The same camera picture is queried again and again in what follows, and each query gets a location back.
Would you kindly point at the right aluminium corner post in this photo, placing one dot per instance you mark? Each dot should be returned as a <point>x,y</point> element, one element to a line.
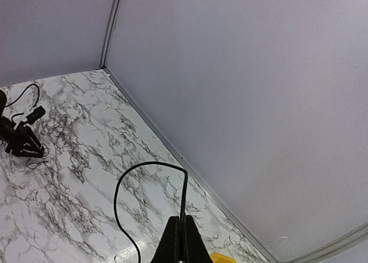
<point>336,247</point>

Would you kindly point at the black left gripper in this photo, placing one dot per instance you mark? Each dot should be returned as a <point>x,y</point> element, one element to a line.
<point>22,142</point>

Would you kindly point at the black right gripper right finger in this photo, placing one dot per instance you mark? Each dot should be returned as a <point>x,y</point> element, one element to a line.
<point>194,249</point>

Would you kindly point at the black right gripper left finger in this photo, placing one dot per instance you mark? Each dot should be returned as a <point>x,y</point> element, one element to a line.
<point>168,247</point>

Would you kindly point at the yellow plastic bin far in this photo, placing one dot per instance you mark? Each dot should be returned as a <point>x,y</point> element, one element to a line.
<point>220,258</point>

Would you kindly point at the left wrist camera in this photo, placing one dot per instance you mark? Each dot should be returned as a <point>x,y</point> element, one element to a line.
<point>30,117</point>

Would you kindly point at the left aluminium corner post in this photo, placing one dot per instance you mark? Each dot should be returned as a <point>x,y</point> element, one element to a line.
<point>109,34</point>

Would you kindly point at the aluminium corner post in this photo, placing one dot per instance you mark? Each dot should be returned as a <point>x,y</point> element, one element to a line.
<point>109,34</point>
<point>336,247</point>

